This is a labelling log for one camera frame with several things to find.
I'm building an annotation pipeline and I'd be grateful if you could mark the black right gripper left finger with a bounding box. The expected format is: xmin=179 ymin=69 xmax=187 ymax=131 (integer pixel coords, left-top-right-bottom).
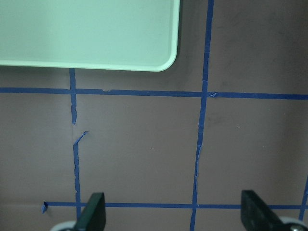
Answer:
xmin=74 ymin=192 xmax=106 ymax=231

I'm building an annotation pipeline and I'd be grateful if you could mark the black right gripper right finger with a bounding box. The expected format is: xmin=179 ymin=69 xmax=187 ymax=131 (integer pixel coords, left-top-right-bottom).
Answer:
xmin=241 ymin=190 xmax=292 ymax=231

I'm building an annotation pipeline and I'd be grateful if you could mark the light green plastic tray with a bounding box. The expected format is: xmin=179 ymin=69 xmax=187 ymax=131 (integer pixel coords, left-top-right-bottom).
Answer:
xmin=0 ymin=0 xmax=180 ymax=72

